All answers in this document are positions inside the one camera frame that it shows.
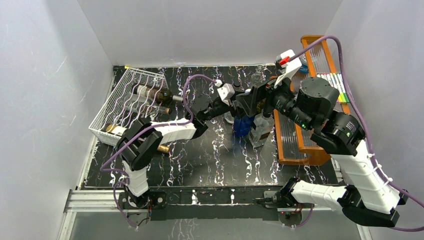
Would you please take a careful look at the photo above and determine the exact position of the orange wooden tiered shelf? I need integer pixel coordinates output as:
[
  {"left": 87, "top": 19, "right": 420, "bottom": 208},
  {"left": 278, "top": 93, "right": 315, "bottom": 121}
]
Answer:
[{"left": 274, "top": 40, "right": 351, "bottom": 166}]

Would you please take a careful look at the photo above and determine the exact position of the clear square liquor bottle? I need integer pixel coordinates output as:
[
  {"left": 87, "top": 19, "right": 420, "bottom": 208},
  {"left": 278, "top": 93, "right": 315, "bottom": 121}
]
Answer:
[{"left": 248, "top": 112, "right": 275, "bottom": 149}]

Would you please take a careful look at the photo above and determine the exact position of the coloured marker pen set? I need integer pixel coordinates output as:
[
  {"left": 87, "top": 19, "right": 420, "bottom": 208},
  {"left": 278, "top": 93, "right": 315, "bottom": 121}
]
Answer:
[{"left": 316, "top": 72, "right": 350, "bottom": 103}]

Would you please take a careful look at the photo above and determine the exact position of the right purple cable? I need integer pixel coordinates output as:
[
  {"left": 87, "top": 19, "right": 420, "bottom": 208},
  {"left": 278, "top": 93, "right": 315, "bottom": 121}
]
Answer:
[{"left": 288, "top": 35, "right": 424, "bottom": 233}]

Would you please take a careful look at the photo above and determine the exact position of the blue white lidded jar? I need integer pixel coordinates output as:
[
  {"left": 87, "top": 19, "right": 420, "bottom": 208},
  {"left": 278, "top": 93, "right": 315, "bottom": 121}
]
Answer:
[{"left": 298, "top": 53, "right": 309, "bottom": 74}]

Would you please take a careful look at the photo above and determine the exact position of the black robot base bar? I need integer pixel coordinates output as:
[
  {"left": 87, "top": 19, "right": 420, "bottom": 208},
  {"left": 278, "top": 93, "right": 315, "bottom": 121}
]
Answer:
[{"left": 117, "top": 186, "right": 311, "bottom": 226}]

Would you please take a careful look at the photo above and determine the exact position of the clear round glass bottle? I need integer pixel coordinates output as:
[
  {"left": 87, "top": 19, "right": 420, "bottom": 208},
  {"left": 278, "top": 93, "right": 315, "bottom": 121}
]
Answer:
[{"left": 224, "top": 82, "right": 242, "bottom": 125}]

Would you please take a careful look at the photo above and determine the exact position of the white wire wine rack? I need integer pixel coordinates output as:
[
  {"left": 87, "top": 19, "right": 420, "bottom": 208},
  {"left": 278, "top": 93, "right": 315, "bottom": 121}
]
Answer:
[{"left": 89, "top": 67, "right": 168, "bottom": 146}]

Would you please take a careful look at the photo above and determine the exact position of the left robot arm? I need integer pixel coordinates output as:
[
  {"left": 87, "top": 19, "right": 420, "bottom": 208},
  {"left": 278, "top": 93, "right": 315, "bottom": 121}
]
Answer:
[{"left": 116, "top": 97, "right": 235, "bottom": 209}]

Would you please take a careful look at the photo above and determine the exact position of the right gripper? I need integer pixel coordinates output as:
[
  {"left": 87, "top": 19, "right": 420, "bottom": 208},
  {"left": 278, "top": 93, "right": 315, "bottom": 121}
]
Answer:
[{"left": 235, "top": 69, "right": 315, "bottom": 132}]

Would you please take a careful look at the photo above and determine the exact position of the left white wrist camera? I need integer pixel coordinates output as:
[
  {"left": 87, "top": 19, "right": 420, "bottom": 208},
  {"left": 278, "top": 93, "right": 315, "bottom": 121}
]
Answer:
[{"left": 214, "top": 79, "right": 236, "bottom": 107}]

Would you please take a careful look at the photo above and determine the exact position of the brown gold-capped bottle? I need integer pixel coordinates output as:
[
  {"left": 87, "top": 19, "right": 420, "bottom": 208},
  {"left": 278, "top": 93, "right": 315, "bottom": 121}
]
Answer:
[{"left": 105, "top": 124, "right": 170, "bottom": 154}]

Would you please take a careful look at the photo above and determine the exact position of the blue liquor bottle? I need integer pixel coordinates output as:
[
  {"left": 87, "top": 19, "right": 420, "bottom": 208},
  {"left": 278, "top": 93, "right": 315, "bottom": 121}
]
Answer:
[{"left": 232, "top": 115, "right": 255, "bottom": 137}]

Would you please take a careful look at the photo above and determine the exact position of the dark silver-capped wine bottle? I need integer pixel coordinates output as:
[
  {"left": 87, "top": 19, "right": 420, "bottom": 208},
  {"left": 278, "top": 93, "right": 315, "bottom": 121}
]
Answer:
[{"left": 132, "top": 84, "right": 183, "bottom": 104}]

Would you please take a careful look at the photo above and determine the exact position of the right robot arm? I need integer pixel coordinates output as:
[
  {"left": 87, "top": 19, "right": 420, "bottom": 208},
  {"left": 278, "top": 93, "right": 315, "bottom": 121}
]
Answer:
[{"left": 235, "top": 77, "right": 407, "bottom": 228}]

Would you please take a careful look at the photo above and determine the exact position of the clear cork-stoppered bottle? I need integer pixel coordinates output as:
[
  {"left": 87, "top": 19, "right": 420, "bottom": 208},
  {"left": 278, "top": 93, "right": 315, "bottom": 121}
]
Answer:
[{"left": 123, "top": 94, "right": 172, "bottom": 116}]

